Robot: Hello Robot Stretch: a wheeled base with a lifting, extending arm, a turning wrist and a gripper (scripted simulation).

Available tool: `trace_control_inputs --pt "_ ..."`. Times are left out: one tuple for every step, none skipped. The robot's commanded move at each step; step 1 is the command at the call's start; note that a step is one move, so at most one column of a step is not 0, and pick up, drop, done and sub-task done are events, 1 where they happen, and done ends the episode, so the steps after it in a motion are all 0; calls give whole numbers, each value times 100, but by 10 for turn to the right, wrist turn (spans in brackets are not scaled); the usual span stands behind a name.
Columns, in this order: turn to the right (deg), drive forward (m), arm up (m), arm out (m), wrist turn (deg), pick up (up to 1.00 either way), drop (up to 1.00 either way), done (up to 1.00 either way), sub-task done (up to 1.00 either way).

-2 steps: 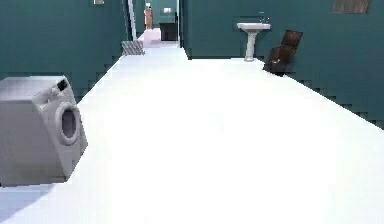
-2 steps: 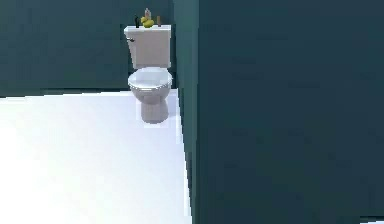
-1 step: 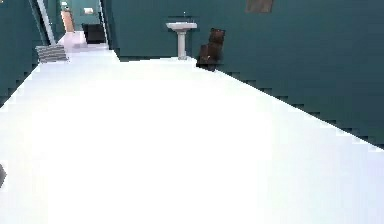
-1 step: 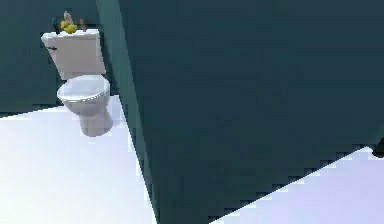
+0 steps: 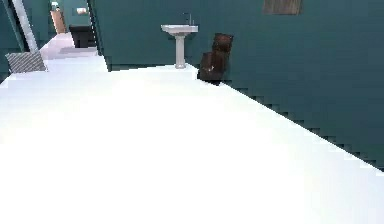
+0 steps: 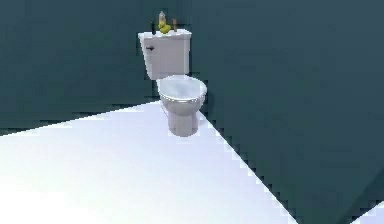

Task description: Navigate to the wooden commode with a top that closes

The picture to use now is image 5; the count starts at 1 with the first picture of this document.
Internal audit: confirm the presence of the dark wooden toilet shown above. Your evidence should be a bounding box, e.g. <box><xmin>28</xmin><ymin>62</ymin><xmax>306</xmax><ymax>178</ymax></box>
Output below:
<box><xmin>196</xmin><ymin>32</ymin><xmax>235</xmax><ymax>83</ymax></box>

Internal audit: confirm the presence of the grey striped floor mat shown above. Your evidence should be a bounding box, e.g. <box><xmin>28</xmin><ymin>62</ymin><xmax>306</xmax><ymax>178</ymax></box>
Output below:
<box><xmin>4</xmin><ymin>50</ymin><xmax>48</xmax><ymax>74</ymax></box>

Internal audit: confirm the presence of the white room door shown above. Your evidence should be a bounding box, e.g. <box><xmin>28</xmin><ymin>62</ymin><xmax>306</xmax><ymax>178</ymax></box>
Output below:
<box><xmin>11</xmin><ymin>0</ymin><xmax>40</xmax><ymax>53</ymax></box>

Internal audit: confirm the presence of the tan wooden door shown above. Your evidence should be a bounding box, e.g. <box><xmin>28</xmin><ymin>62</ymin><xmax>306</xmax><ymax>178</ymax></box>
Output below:
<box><xmin>50</xmin><ymin>9</ymin><xmax>68</xmax><ymax>35</ymax></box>

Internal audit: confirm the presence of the black cabinet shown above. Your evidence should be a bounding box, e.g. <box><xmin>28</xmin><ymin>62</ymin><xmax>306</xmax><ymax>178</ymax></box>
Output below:
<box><xmin>68</xmin><ymin>25</ymin><xmax>97</xmax><ymax>49</ymax></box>

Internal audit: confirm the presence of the brown framed wall picture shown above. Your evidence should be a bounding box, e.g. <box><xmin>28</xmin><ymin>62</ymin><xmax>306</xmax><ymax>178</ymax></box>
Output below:
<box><xmin>262</xmin><ymin>0</ymin><xmax>303</xmax><ymax>16</ymax></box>

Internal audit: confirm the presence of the white pedestal sink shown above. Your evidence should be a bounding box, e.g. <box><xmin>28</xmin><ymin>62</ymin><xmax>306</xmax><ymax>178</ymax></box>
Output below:
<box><xmin>160</xmin><ymin>23</ymin><xmax>199</xmax><ymax>70</ymax></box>

